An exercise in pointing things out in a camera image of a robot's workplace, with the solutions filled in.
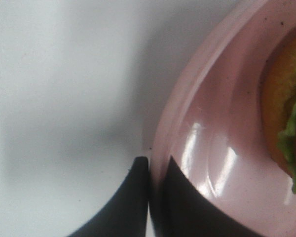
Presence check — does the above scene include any pink round plate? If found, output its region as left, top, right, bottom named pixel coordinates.
left=150, top=0, right=296, bottom=237

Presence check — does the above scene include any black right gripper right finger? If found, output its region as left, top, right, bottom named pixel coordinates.
left=150, top=158, right=257, bottom=237

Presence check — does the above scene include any toy burger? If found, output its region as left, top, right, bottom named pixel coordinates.
left=261, top=28, right=296, bottom=193

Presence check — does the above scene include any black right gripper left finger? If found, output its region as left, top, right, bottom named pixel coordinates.
left=70, top=157, right=148, bottom=237

